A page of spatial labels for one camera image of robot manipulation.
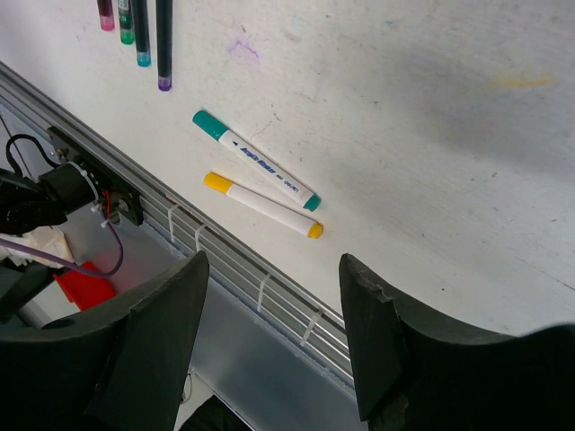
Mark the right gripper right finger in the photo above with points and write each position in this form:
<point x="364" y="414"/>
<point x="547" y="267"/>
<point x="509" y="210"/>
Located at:
<point x="416" y="368"/>

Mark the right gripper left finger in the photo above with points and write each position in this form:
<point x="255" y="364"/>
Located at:
<point x="120" y="365"/>

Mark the green pen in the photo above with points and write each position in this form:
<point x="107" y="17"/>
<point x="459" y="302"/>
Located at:
<point x="125" y="22"/>

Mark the blue pen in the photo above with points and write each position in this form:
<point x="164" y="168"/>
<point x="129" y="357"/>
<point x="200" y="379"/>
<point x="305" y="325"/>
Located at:
<point x="141" y="31"/>

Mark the red pen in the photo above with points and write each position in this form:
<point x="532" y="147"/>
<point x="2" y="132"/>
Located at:
<point x="106" y="17"/>

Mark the purple pen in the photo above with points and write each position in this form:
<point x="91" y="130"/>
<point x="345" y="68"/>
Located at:
<point x="164" y="39"/>

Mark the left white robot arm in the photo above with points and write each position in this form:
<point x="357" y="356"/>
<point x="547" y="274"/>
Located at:
<point x="27" y="204"/>

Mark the red bin under table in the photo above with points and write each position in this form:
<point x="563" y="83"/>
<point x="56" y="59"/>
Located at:
<point x="82" y="290"/>

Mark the yellow capped white marker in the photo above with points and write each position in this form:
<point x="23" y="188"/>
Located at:
<point x="273" y="210"/>

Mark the green capped white marker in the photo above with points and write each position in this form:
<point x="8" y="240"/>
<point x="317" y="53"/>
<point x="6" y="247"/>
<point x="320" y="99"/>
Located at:
<point x="260" y="162"/>

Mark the aluminium frame rail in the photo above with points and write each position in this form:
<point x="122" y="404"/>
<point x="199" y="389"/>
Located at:
<point x="298" y="315"/>

